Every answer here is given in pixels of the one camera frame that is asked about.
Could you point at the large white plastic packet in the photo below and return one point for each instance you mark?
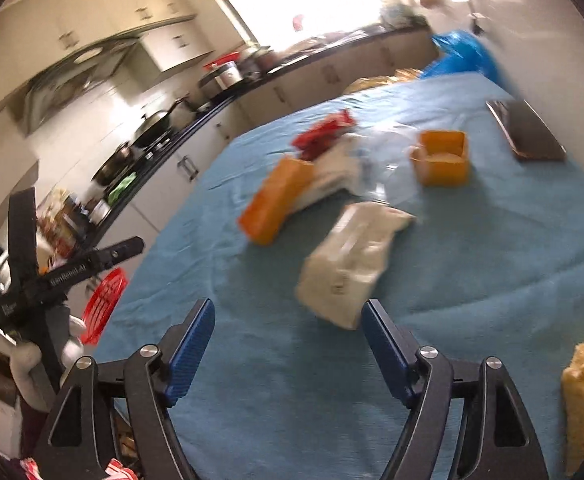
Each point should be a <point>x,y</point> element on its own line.
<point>347,270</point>

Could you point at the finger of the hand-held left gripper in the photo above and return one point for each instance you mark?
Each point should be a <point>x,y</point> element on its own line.
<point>102,259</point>
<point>23,240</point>

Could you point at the dark pot with lid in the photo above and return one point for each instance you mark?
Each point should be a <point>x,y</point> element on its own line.
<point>259,62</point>

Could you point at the white lower cabinets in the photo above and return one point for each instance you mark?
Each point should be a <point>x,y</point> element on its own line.
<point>292,90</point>

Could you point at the white cabinets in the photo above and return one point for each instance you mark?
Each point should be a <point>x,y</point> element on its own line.
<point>122,5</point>
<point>292,90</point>

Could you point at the white upper cabinets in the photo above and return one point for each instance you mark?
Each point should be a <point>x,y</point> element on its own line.
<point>122,5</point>

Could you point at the red snack packet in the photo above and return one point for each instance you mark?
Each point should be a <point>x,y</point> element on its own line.
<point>322,135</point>

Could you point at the blue tablecloth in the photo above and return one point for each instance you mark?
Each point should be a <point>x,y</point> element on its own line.
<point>471,260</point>

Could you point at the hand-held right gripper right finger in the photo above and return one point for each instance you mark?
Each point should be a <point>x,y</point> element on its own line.
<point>385,350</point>

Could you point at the green cloth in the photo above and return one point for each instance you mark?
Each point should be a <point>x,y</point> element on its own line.
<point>122,187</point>

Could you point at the red plastic basket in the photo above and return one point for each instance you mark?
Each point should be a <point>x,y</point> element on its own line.
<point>103,305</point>

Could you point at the clear plastic wrapper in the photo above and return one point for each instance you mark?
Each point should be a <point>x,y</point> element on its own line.
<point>386,170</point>

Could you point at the orange snack packet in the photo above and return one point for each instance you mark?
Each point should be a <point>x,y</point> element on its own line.
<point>272,200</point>

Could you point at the group of condiment bottles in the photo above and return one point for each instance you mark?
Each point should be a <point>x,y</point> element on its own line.
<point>64,220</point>

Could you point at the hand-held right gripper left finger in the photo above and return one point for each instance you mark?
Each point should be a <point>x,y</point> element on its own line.
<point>192,350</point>

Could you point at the blue plastic bag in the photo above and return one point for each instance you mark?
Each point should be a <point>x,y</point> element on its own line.
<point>466,55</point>

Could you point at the red bowl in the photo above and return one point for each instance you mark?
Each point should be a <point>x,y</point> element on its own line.
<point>222,61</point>

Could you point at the small white packet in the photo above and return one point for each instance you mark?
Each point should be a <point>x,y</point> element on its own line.
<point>333,175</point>

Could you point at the person's left hand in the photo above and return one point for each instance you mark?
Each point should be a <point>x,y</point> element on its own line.
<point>76,332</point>

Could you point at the yellow plastic bag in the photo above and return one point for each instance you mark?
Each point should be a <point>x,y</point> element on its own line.
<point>376,81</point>

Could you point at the steel range hood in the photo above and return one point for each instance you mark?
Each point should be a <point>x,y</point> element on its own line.
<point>72,77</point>

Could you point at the orange plastic box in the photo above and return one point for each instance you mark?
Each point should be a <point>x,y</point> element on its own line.
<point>444,170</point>

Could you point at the steel rice cooker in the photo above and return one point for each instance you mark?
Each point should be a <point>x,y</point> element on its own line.
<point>224,77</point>

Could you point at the black wok with lid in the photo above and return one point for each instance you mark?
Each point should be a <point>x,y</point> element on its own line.
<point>159,125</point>

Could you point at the black frying pan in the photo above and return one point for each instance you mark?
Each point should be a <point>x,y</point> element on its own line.
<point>114,162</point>

